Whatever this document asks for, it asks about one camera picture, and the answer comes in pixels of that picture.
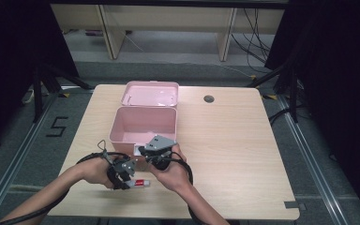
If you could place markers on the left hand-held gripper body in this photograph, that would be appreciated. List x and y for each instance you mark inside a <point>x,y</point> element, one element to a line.
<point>126,168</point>

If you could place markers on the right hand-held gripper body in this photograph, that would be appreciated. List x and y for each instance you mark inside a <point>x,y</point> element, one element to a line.
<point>161,145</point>

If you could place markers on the black metal stand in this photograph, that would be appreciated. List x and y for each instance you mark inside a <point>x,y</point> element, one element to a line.
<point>38,93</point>
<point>293,93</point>

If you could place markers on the white and red tube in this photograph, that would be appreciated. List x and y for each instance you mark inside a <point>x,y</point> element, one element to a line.
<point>140,183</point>

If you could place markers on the pink storage box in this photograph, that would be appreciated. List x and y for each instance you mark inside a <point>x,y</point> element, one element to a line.
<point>143,122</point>

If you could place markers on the person's right hand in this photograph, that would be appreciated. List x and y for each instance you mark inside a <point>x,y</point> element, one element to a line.
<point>173,178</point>

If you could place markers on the person's left hand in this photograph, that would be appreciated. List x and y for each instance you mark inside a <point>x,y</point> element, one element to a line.
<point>95,170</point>

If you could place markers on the metal floor rail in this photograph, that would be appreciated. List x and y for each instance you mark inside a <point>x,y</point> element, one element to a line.
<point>15,162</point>
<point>312,162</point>

